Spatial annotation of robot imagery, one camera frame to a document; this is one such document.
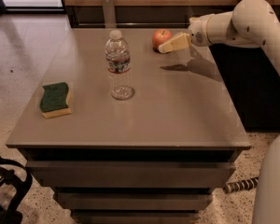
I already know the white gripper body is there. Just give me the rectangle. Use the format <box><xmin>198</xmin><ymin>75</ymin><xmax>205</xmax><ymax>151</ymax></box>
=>
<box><xmin>189</xmin><ymin>14</ymin><xmax>213</xmax><ymax>47</ymax></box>

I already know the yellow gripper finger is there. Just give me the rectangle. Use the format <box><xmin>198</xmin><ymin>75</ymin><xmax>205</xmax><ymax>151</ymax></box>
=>
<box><xmin>158</xmin><ymin>32</ymin><xmax>191</xmax><ymax>53</ymax></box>

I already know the red apple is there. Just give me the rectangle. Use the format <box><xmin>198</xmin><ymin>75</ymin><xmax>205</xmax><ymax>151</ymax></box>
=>
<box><xmin>152</xmin><ymin>29</ymin><xmax>173</xmax><ymax>51</ymax></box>

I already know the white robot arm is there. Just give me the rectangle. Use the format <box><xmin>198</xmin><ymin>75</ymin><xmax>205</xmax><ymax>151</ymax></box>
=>
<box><xmin>158</xmin><ymin>0</ymin><xmax>280</xmax><ymax>224</ymax></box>

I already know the clear plastic water bottle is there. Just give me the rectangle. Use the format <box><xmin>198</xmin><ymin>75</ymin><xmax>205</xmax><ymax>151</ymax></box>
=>
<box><xmin>105</xmin><ymin>30</ymin><xmax>134</xmax><ymax>101</ymax></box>

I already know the grey drawer cabinet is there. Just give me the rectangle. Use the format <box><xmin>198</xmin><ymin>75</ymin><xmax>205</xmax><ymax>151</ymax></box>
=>
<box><xmin>7</xmin><ymin>29</ymin><xmax>249</xmax><ymax>224</ymax></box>

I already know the green and yellow sponge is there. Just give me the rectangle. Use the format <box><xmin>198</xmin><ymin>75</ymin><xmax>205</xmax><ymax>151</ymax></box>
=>
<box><xmin>39</xmin><ymin>82</ymin><xmax>72</xmax><ymax>119</ymax></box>

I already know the white power strip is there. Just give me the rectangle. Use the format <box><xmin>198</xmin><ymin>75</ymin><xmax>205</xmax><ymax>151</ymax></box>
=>
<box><xmin>223</xmin><ymin>177</ymin><xmax>259</xmax><ymax>194</ymax></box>

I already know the black chair base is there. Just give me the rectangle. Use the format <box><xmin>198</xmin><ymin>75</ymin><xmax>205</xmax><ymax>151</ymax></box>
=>
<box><xmin>0</xmin><ymin>156</ymin><xmax>33</xmax><ymax>224</ymax></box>

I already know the left metal wall bracket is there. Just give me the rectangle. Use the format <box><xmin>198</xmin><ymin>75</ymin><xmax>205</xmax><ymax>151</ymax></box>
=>
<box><xmin>102</xmin><ymin>0</ymin><xmax>117</xmax><ymax>28</ymax></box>

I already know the metal rail under counter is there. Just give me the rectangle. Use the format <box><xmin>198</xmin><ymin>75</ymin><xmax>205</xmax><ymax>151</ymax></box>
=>
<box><xmin>76</xmin><ymin>22</ymin><xmax>189</xmax><ymax>29</ymax></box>

